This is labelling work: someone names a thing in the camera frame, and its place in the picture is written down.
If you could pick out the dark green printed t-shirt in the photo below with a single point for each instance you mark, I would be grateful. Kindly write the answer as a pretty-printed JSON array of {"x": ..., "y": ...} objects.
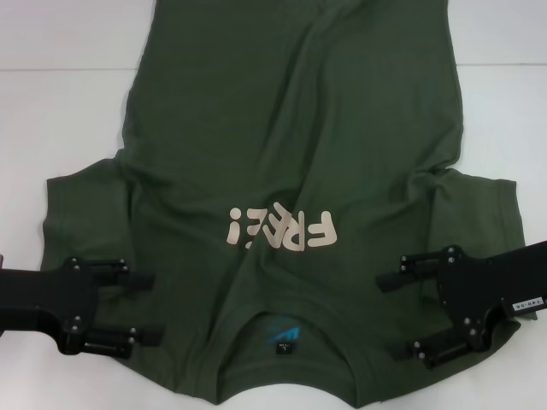
[{"x": 278, "y": 128}]

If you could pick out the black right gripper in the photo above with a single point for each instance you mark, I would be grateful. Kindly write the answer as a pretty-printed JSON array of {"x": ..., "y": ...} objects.
[{"x": 474, "y": 286}]

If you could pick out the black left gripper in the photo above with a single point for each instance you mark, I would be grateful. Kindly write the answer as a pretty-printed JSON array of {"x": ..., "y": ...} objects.
[{"x": 38, "y": 294}]

